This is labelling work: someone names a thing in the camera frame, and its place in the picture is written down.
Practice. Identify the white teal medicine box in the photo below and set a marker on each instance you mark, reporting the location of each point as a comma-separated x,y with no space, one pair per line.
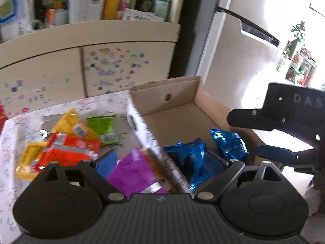
86,7

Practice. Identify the grey round roll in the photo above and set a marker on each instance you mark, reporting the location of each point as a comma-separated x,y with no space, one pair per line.
35,25

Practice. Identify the flat white box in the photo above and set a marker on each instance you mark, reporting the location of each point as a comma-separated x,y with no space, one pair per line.
142,15

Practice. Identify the large white blue carton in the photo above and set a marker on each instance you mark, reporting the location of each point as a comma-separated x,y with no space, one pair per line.
15,10

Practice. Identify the green snack packet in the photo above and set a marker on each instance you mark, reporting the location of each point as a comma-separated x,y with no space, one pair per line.
101,127

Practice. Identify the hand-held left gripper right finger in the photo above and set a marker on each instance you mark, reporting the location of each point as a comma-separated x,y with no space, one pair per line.
213,164

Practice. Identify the purple snack packet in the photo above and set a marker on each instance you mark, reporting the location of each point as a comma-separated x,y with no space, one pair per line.
132,172

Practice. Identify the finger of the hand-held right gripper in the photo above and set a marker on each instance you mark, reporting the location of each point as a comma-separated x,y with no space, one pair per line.
248,118
274,152

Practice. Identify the white refrigerator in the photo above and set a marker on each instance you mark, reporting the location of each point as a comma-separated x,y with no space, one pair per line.
254,56

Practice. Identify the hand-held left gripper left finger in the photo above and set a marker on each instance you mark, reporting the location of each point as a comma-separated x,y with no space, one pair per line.
106,162

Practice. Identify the white jar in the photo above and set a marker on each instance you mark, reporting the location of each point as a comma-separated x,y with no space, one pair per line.
61,16

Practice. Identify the cluster of fridge magnets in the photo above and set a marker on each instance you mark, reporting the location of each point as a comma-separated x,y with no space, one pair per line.
298,63

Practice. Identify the yellow snack packet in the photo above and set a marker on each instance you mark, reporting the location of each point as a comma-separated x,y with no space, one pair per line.
25,162
66,123

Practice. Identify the blue foil snack packet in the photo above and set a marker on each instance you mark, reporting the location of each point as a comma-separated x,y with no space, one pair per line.
188,157
228,144

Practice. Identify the beige wooden cabinet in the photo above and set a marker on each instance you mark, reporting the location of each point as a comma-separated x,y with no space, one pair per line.
50,63

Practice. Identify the red snack packet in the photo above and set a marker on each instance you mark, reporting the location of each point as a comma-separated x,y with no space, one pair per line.
68,150

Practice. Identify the yellow box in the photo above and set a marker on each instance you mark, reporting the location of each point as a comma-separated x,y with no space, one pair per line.
111,2

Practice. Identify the floral tablecloth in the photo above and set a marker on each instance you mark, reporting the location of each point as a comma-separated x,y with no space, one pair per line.
15,132

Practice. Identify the green glass bottle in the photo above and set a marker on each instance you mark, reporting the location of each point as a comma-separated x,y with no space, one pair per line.
161,7

